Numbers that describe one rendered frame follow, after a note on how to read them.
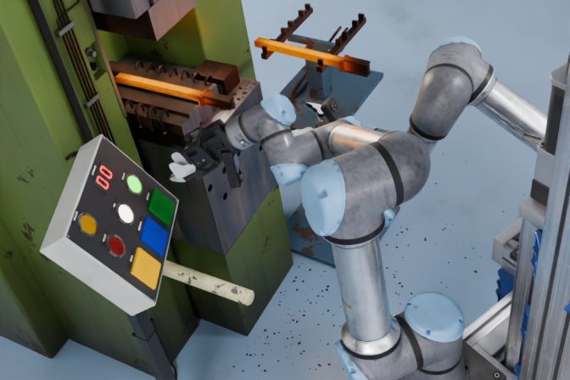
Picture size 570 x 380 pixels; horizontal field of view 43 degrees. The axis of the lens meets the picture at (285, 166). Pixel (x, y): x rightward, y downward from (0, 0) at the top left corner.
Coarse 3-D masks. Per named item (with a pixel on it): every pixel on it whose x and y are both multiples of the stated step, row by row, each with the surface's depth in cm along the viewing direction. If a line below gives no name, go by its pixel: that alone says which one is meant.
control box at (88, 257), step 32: (96, 160) 171; (128, 160) 181; (64, 192) 167; (96, 192) 166; (128, 192) 175; (64, 224) 155; (96, 224) 161; (128, 224) 170; (160, 224) 180; (64, 256) 156; (96, 256) 157; (128, 256) 166; (160, 256) 175; (96, 288) 163; (128, 288) 162
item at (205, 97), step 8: (120, 72) 231; (120, 80) 229; (128, 80) 227; (136, 80) 227; (144, 80) 226; (152, 80) 226; (160, 88) 222; (168, 88) 221; (176, 88) 220; (184, 88) 220; (192, 88) 219; (208, 88) 217; (192, 96) 217; (200, 96) 215; (208, 96) 215; (216, 96) 214; (224, 96) 214; (200, 104) 217; (208, 104) 216; (216, 104) 215; (224, 104) 214; (232, 104) 214
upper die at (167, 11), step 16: (160, 0) 189; (176, 0) 195; (192, 0) 201; (96, 16) 197; (112, 16) 194; (144, 16) 188; (160, 16) 191; (176, 16) 197; (128, 32) 195; (144, 32) 192; (160, 32) 192
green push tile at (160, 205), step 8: (152, 192) 183; (160, 192) 185; (152, 200) 180; (160, 200) 183; (168, 200) 186; (152, 208) 179; (160, 208) 182; (168, 208) 184; (160, 216) 180; (168, 216) 183; (168, 224) 182
